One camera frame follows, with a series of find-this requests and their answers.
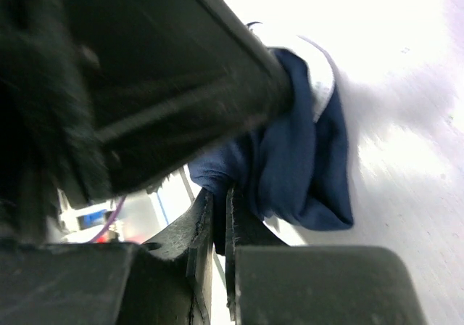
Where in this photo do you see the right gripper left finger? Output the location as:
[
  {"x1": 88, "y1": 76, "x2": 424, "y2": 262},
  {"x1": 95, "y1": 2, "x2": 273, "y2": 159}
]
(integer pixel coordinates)
[{"x1": 137, "y1": 189, "x2": 212, "y2": 324}]

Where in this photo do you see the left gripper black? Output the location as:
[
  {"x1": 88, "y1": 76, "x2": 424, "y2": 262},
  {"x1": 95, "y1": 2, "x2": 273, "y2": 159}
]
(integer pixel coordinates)
[{"x1": 1, "y1": 0, "x2": 109, "y2": 244}]

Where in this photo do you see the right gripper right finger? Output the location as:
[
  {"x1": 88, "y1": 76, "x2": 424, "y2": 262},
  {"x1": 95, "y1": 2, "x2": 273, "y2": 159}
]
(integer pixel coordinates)
[{"x1": 225, "y1": 186, "x2": 287, "y2": 321}]

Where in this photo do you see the navy blue underwear white trim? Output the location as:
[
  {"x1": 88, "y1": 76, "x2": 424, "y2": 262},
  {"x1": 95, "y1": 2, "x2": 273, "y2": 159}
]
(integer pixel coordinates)
[{"x1": 188, "y1": 22, "x2": 354, "y2": 255}]

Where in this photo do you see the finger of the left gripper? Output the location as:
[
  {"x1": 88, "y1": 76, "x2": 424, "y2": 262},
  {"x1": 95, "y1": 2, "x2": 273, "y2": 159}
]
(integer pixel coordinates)
[{"x1": 63, "y1": 0, "x2": 293, "y2": 194}]

